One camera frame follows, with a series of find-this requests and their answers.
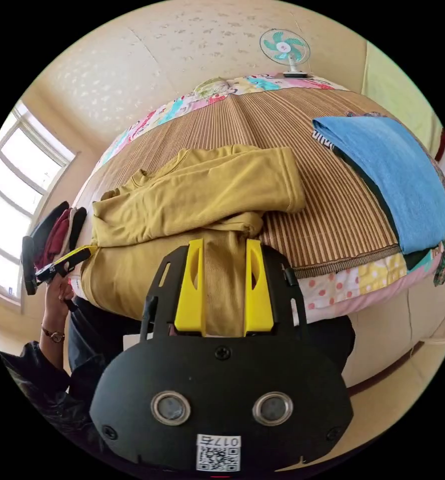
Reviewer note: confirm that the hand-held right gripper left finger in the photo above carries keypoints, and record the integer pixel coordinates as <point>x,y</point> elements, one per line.
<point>190,292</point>

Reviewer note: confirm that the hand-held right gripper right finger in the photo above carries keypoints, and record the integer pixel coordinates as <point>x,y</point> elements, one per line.
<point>259,296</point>

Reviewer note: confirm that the brown long sleeve shirt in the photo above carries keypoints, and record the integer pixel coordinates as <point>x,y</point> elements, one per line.
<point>192,187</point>

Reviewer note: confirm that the person's left forearm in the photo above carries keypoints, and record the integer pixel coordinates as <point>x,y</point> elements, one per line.
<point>53,339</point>

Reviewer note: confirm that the person's left hand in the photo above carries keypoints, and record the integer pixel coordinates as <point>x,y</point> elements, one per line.
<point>57,300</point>

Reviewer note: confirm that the red and black pile of clothes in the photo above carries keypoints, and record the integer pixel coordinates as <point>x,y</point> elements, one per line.
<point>55,232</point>

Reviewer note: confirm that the person's body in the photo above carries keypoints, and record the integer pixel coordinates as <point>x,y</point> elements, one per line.
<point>95,337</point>

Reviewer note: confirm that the window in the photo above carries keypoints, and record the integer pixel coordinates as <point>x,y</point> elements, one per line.
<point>12,187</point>

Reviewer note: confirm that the bed with striped woven mat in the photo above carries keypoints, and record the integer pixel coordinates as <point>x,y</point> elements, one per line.
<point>282,123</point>

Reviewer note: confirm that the blue and black pile of clothes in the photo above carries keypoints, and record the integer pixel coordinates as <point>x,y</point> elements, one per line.
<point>387,168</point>

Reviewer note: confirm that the pale green pillow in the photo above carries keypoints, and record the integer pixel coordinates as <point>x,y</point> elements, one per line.
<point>212,85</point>

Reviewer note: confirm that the white fan with teal blades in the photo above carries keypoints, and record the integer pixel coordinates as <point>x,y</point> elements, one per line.
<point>284,45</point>

